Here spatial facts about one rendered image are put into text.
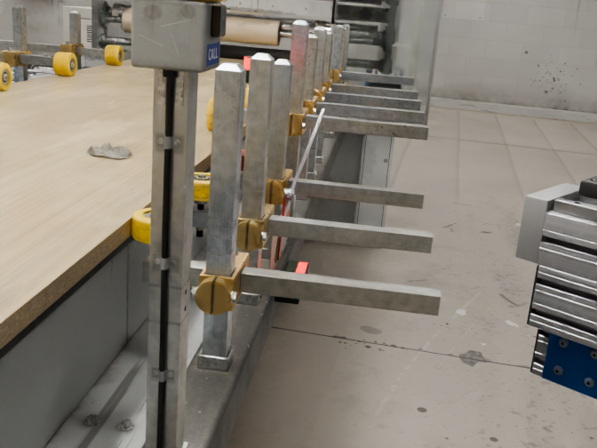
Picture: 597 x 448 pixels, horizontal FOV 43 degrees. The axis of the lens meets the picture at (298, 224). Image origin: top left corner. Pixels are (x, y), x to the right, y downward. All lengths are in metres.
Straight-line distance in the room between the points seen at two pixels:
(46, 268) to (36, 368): 0.17
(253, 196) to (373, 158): 2.60
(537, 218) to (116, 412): 0.66
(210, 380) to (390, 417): 1.40
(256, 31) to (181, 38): 3.13
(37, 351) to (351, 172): 3.11
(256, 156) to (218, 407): 0.44
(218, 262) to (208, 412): 0.20
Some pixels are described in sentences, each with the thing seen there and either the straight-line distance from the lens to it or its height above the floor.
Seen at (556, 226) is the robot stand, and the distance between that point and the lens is 1.05.
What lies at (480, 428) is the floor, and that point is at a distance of 2.47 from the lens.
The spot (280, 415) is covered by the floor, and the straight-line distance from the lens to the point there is 2.37.
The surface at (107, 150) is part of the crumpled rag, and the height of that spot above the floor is 0.91.
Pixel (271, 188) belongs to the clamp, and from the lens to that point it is 1.51.
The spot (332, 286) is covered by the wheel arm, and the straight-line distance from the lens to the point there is 1.08.
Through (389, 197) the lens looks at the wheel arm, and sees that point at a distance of 1.55.
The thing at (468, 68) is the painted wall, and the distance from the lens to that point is 10.11.
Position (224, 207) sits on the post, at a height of 0.95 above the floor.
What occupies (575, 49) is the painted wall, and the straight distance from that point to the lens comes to 10.20.
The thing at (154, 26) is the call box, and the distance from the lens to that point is 0.72.
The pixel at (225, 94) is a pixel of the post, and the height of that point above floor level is 1.10.
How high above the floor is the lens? 1.22
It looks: 17 degrees down
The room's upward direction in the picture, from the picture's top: 5 degrees clockwise
